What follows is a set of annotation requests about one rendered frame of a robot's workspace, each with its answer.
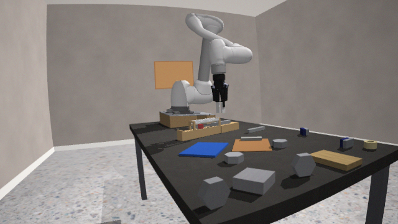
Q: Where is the beige roll of masking tape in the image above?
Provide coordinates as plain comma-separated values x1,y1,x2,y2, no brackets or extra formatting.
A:
364,140,377,149

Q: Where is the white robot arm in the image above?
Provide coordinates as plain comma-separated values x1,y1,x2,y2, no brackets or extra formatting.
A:
167,13,252,114

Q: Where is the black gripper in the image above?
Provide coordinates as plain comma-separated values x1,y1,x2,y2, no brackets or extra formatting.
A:
211,74,229,113

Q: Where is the blue flat rectangular pad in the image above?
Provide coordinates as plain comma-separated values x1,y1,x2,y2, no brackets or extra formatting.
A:
179,142,229,157

